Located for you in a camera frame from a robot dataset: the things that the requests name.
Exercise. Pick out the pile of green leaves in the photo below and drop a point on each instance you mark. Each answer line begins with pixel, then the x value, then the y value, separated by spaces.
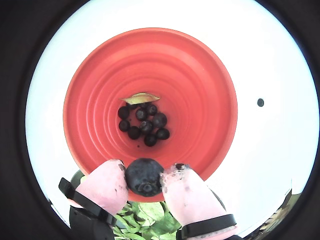
pixel 150 220

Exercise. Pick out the pink tipped gripper finger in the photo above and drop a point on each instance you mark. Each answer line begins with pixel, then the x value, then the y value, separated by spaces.
pixel 192 200
pixel 105 187

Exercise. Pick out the small black round knob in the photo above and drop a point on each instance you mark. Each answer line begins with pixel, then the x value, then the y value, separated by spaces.
pixel 260 102

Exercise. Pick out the yellowish dry leaf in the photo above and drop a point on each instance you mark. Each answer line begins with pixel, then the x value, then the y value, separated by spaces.
pixel 140 98

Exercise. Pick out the dark blueberry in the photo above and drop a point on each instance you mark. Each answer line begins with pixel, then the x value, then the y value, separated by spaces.
pixel 151 109
pixel 160 120
pixel 141 114
pixel 134 132
pixel 146 126
pixel 143 177
pixel 163 133
pixel 123 112
pixel 124 125
pixel 150 140

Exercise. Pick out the red collapsible silicone cup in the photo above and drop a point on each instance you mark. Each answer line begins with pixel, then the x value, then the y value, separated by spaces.
pixel 100 87

